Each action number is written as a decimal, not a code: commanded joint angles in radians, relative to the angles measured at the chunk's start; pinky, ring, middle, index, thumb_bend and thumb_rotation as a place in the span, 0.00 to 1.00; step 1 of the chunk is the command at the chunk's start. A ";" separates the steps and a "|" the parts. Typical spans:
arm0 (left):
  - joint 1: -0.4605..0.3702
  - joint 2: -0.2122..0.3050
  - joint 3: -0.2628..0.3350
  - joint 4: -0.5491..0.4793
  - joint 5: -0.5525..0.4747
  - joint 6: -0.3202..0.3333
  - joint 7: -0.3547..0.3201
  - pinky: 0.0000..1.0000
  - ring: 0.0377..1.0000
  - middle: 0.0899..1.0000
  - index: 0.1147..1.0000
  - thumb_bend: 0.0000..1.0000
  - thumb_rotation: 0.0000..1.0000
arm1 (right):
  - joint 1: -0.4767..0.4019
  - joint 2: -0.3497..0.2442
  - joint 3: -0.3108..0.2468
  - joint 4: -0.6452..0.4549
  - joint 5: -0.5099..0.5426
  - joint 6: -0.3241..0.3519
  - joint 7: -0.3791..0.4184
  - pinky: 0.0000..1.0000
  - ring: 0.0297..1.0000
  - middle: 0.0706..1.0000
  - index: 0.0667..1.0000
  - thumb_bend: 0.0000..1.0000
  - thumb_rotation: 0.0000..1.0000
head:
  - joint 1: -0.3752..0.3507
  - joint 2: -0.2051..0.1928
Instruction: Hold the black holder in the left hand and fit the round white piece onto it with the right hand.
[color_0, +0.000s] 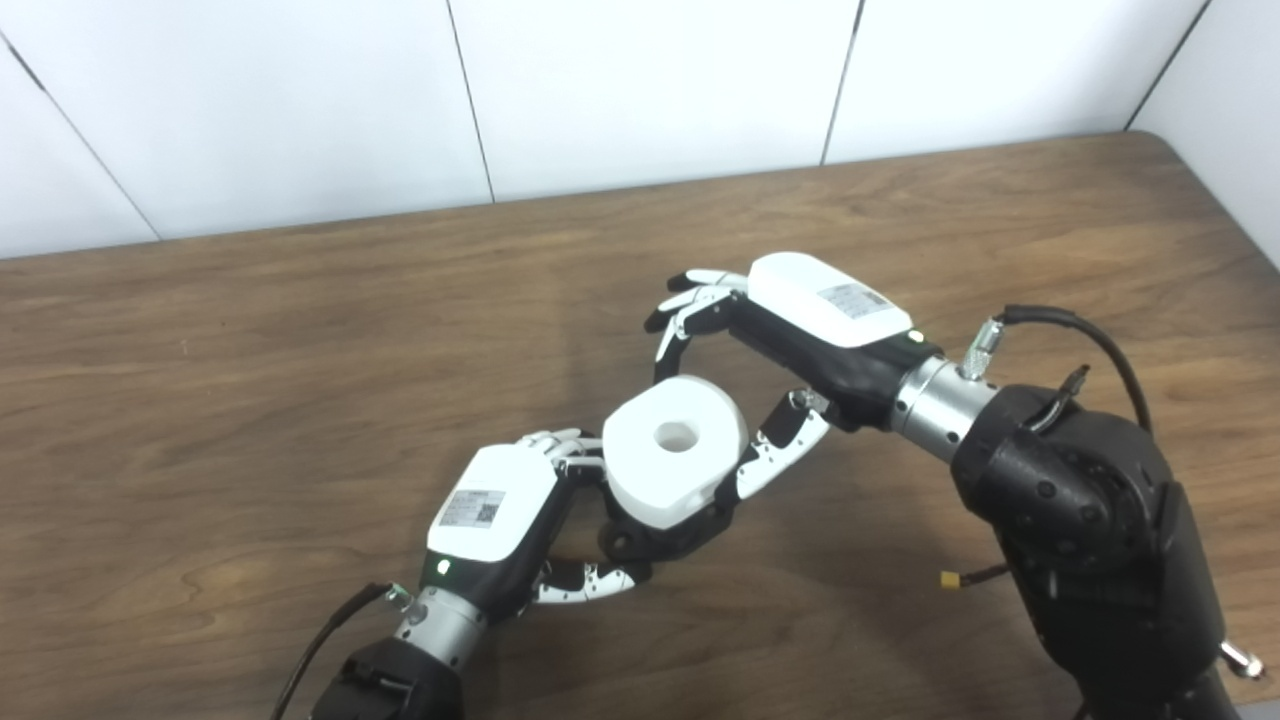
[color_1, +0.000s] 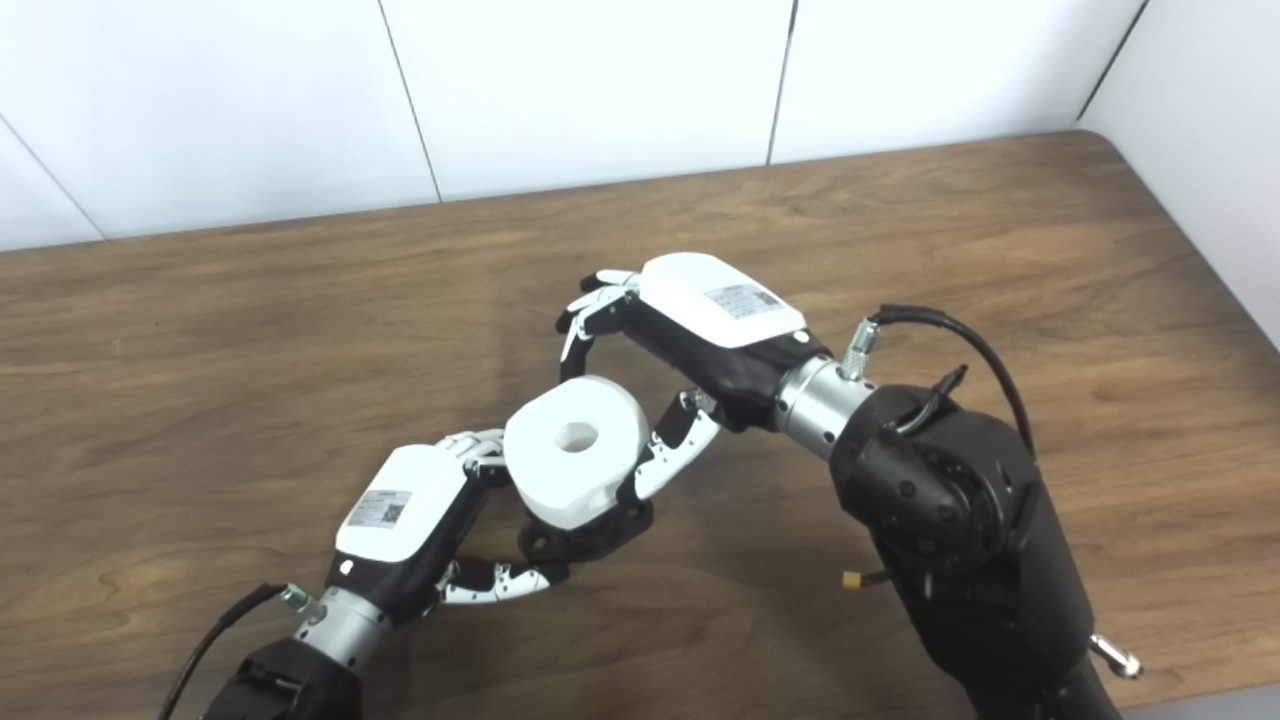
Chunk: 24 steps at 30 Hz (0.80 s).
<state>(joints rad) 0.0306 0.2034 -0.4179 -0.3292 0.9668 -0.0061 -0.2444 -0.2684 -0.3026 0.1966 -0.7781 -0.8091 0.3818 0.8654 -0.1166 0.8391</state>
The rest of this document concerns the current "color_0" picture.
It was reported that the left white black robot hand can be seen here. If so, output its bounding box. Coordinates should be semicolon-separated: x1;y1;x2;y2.
417;428;656;622

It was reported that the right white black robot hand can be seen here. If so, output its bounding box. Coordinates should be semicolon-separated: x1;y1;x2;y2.
644;252;945;502

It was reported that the round white plastic piece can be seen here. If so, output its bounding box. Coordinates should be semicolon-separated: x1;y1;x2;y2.
602;375;749;531

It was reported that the black flanged holder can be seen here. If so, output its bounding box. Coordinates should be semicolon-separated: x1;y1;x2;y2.
598;485;743;563

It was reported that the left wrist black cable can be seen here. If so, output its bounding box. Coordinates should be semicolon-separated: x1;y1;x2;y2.
270;583;413;720

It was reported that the yellow plug with thin wire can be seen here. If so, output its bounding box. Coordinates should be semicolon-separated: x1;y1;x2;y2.
940;563;1011;591

